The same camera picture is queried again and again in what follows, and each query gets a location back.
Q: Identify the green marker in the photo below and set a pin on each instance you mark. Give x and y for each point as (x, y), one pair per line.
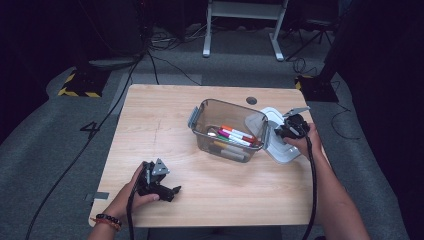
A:
(224, 138)

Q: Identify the dark red marker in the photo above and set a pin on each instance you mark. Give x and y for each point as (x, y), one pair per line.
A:
(251, 139)

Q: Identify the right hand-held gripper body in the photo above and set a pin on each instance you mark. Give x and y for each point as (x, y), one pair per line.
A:
(296, 126)

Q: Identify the grey tape strip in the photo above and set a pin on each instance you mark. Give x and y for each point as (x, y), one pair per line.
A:
(101, 195)

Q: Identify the person's right hand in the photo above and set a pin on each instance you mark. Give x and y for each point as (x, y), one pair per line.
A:
(310, 143)

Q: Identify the black yellow striped base plate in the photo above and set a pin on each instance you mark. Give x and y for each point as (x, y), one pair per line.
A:
(86, 83)
(320, 90)

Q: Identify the orange marker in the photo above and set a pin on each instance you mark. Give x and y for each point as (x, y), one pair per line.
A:
(227, 128)

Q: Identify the yellow marker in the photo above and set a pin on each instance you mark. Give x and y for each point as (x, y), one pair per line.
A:
(220, 145)

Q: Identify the clear grey plastic container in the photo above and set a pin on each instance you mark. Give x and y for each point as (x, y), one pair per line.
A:
(213, 115)

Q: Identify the magenta marker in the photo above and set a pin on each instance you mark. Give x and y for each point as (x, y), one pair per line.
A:
(223, 133)

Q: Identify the white container lid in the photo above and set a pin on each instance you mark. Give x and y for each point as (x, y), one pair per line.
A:
(283, 151)

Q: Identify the black tripod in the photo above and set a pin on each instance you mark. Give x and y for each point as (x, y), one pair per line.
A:
(306, 41)

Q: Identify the black stand column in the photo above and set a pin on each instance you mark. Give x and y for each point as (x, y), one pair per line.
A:
(336, 50)

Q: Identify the person's left hand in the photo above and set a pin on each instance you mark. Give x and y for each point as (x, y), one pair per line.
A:
(128, 201)

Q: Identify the grey stand foot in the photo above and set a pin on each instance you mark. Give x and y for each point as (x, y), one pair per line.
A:
(113, 63)

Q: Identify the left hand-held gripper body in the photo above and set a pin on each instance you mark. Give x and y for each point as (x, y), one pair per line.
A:
(148, 186)

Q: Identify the white desk frame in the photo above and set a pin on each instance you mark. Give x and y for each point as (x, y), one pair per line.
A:
(245, 10)

